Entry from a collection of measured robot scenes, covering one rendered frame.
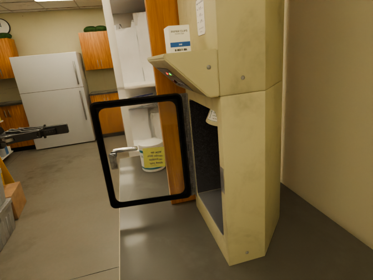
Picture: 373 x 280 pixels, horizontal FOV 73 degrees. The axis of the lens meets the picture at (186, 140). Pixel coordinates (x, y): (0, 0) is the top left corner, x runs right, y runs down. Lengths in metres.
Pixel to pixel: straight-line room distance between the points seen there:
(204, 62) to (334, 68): 0.49
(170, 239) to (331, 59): 0.76
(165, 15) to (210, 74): 0.41
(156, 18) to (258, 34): 0.41
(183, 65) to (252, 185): 0.34
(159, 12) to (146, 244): 0.75
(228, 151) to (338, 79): 0.45
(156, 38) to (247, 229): 0.65
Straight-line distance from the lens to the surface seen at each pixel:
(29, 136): 0.93
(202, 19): 0.64
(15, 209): 3.39
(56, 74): 5.53
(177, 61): 0.53
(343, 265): 0.85
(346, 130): 0.91
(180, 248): 0.85
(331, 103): 0.94
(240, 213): 0.70
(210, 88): 0.55
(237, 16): 0.58
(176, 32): 0.63
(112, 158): 0.90
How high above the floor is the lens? 1.50
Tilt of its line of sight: 18 degrees down
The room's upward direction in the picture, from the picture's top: 6 degrees counter-clockwise
